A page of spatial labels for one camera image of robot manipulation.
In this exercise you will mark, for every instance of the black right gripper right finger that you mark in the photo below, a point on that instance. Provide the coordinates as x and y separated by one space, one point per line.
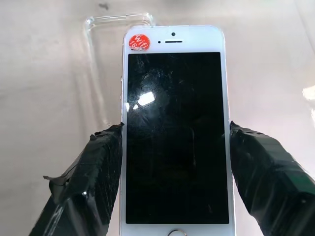
270 182

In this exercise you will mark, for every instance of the round red wifi sticker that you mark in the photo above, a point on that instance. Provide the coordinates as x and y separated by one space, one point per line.
139 42

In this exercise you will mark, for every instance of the clear plastic phone case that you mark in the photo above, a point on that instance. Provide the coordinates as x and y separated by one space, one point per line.
92 44

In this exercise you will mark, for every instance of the white smartphone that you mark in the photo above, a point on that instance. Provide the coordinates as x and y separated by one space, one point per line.
176 137

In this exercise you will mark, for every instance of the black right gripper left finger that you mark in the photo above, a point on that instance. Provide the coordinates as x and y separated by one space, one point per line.
83 179

